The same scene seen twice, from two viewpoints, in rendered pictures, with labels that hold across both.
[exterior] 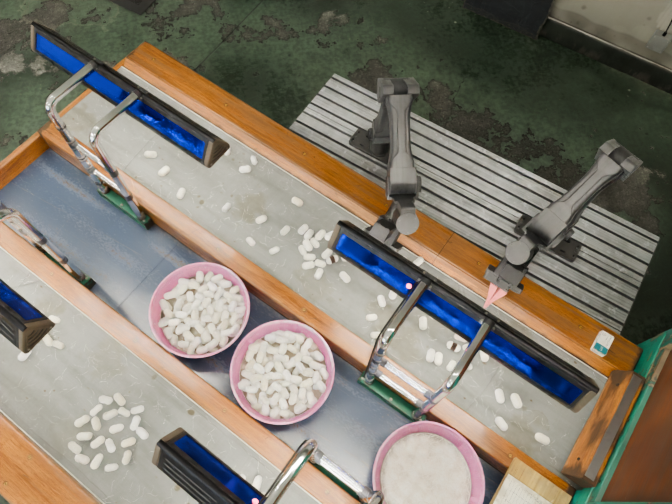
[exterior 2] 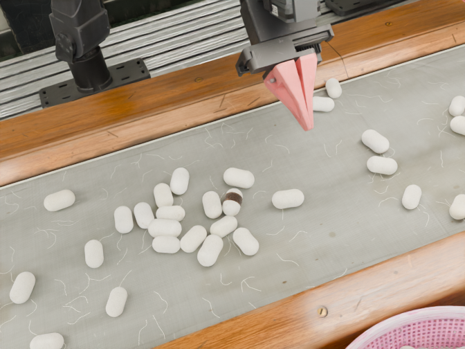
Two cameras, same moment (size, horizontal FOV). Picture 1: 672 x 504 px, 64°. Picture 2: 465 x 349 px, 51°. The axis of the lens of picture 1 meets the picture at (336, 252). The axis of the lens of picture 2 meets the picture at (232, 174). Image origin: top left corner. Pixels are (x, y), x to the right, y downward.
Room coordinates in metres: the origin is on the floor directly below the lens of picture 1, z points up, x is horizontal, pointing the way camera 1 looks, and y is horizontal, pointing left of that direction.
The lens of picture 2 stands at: (0.36, 0.26, 1.17)
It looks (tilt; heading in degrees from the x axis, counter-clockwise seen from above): 46 degrees down; 315
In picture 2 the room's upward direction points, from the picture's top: 9 degrees counter-clockwise
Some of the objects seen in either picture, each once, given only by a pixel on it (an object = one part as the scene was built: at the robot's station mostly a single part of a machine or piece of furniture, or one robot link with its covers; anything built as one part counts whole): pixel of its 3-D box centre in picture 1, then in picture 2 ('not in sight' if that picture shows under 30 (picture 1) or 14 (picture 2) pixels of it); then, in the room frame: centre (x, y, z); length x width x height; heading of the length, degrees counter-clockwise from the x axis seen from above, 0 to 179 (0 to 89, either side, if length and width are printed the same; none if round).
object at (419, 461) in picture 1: (424, 480); not in sight; (0.06, -0.25, 0.71); 0.22 x 0.22 x 0.06
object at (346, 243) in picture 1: (456, 306); not in sight; (0.39, -0.26, 1.08); 0.62 x 0.08 x 0.07; 58
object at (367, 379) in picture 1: (420, 355); not in sight; (0.32, -0.21, 0.90); 0.20 x 0.19 x 0.45; 58
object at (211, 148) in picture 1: (123, 88); not in sight; (0.91, 0.56, 1.08); 0.62 x 0.08 x 0.07; 58
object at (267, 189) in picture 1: (310, 244); (165, 230); (0.67, 0.07, 0.73); 1.81 x 0.30 x 0.02; 58
